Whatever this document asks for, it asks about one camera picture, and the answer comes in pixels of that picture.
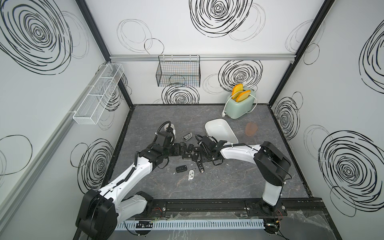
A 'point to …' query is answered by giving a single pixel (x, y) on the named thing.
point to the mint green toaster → (234, 109)
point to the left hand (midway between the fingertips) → (179, 146)
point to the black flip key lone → (181, 168)
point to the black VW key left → (187, 156)
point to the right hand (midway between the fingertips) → (204, 157)
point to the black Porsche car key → (200, 166)
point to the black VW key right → (195, 156)
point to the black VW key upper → (197, 149)
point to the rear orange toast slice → (237, 88)
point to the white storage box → (221, 130)
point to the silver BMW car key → (187, 136)
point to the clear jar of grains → (171, 126)
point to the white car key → (191, 174)
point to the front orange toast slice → (243, 96)
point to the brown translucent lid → (251, 128)
